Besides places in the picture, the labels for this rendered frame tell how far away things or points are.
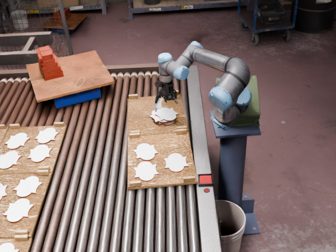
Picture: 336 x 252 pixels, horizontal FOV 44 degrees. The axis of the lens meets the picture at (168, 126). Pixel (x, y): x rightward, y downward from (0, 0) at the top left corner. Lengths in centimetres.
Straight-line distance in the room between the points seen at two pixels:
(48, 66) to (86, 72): 25
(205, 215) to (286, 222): 132
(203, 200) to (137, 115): 79
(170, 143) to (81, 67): 96
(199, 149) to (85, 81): 92
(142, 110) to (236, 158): 67
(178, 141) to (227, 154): 45
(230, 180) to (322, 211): 84
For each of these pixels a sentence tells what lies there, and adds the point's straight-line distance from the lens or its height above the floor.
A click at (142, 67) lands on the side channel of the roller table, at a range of 307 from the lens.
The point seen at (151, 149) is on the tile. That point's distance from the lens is 230.
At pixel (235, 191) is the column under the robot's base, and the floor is 34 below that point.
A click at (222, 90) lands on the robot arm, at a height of 141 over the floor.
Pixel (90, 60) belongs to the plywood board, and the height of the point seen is 104.
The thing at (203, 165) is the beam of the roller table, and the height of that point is 92.
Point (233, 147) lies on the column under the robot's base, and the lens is 264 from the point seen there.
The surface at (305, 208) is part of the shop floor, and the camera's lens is 336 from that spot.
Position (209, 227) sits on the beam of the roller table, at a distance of 195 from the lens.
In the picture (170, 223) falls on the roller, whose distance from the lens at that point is 196.
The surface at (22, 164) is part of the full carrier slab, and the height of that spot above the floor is 94.
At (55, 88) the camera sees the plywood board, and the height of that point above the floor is 104.
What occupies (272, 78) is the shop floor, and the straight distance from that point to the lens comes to 481.
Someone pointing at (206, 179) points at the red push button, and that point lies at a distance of 214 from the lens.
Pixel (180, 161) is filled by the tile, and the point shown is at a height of 94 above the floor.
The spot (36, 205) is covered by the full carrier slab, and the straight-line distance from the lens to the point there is 215.
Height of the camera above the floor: 242
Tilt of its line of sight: 37 degrees down
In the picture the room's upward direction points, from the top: 3 degrees counter-clockwise
